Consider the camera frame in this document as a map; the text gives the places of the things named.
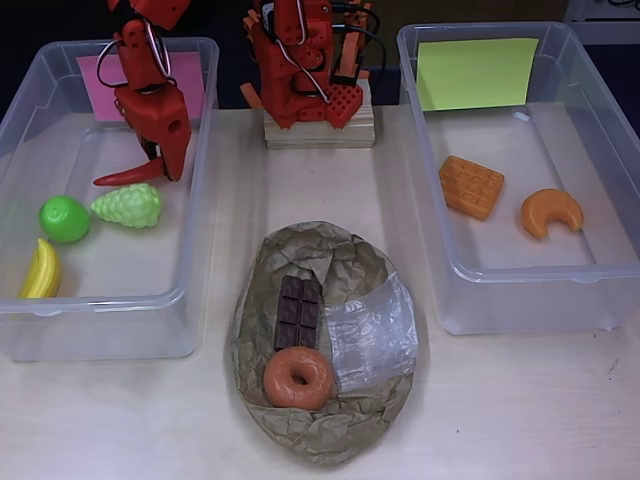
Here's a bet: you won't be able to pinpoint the red toy chili pepper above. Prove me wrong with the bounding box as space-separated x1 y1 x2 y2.
93 158 167 188

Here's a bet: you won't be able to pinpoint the pale green toy grapes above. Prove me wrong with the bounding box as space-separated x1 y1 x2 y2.
89 183 164 230

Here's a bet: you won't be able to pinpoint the green toy apple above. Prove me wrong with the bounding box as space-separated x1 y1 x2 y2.
38 195 92 245

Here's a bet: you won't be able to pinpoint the yellow toy banana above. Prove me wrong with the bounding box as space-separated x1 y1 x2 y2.
18 237 63 300

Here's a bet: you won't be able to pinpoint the brown toy chocolate bar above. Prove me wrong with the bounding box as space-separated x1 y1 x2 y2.
273 274 323 351

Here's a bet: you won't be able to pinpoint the orange toy doughnut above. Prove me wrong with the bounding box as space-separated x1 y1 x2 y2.
263 347 335 412

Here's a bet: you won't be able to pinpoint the orange toy waffle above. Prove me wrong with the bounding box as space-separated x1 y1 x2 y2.
438 155 506 221

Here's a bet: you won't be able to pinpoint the orange toy croissant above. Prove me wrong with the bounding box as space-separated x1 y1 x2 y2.
521 187 585 242

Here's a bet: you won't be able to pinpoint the pink paper label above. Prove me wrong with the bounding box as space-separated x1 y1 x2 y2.
75 51 207 123

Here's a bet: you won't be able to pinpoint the clear plastic bin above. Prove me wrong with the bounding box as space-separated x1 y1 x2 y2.
397 20 640 337
0 37 221 364

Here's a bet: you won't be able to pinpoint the yellow-green paper label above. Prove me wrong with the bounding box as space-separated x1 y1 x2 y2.
416 37 540 112

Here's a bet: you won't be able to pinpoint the orange printed clamp part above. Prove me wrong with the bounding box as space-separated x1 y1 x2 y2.
239 10 267 109

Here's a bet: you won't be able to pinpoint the wooden base block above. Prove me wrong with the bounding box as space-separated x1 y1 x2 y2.
263 79 376 150

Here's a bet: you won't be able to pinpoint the clear plastic film sheet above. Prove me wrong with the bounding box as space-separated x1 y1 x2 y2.
324 272 419 394

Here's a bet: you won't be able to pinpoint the crumpled brown paper bag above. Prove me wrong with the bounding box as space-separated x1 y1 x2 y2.
225 220 431 469

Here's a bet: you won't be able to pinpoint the white wrist servo cable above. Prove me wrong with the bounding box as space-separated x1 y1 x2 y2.
143 18 174 81

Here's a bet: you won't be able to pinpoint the black servo cable loop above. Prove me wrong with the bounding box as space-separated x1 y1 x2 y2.
95 39 129 91

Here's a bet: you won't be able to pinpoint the black base cable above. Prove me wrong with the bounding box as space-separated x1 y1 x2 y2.
329 2 390 84

